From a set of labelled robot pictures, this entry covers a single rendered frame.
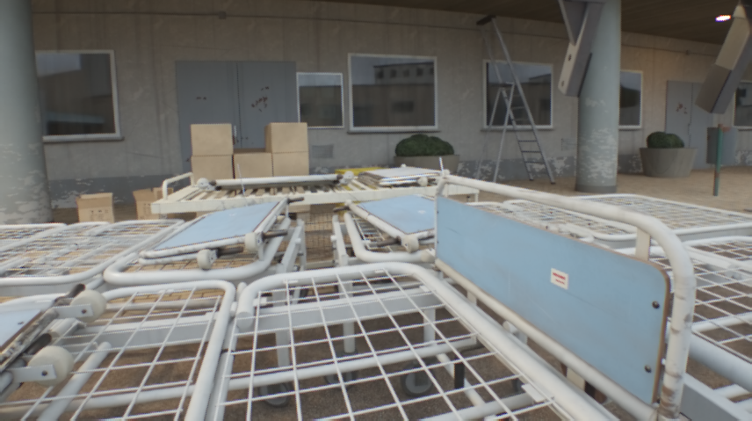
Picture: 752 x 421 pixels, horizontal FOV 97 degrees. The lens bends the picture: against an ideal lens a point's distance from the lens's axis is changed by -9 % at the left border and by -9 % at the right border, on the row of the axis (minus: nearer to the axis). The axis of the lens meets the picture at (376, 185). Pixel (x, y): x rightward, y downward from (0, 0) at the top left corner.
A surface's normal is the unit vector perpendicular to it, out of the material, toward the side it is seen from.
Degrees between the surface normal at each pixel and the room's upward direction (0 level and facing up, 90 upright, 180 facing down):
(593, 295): 90
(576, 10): 113
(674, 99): 90
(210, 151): 90
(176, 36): 90
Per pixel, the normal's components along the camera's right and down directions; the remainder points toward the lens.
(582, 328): -0.96, 0.06
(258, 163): 0.40, 0.11
